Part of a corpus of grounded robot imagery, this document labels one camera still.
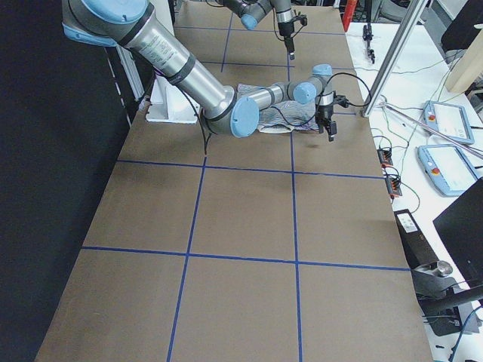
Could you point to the black camera stand clamp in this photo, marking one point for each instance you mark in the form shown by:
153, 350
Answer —
445, 303

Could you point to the black monitor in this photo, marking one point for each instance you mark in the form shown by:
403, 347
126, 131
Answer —
459, 227

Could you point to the navy white striped polo shirt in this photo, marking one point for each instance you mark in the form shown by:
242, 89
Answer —
283, 117

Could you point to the blue teach pendant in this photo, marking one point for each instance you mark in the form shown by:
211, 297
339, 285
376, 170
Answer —
448, 168
448, 119

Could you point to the black box with label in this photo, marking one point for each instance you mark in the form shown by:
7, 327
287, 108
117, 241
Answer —
417, 249

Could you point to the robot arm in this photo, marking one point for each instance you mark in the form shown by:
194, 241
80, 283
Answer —
133, 25
251, 13

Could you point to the near blue teach pendant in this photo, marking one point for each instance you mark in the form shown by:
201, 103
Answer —
448, 168

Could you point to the black tripod stick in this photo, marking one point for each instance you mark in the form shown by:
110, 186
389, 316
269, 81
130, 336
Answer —
367, 34

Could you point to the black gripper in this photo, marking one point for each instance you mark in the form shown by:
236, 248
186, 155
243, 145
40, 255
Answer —
285, 29
324, 113

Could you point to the orange black power strip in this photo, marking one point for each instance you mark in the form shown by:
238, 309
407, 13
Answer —
391, 174

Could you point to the red cylinder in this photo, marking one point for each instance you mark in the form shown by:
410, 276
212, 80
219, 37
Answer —
349, 11

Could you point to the far blue teach pendant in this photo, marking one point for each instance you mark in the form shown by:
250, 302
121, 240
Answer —
448, 119

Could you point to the aluminium frame post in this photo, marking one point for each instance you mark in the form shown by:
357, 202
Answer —
410, 18

